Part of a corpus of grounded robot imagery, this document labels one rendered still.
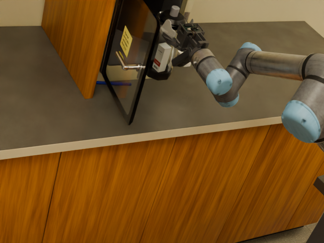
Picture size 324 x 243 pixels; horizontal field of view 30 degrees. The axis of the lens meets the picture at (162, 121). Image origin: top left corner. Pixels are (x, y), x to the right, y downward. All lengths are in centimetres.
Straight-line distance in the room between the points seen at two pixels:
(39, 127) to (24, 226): 42
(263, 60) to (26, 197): 92
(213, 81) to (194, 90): 52
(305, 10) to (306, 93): 168
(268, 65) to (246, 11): 119
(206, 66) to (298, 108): 38
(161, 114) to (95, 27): 40
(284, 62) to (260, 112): 59
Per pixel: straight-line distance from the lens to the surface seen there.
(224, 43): 277
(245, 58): 197
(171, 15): 209
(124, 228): 249
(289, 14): 325
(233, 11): 300
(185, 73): 246
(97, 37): 202
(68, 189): 217
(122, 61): 190
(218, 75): 186
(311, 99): 165
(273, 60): 187
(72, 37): 222
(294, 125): 166
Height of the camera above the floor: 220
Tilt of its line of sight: 36 degrees down
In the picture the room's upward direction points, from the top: 18 degrees clockwise
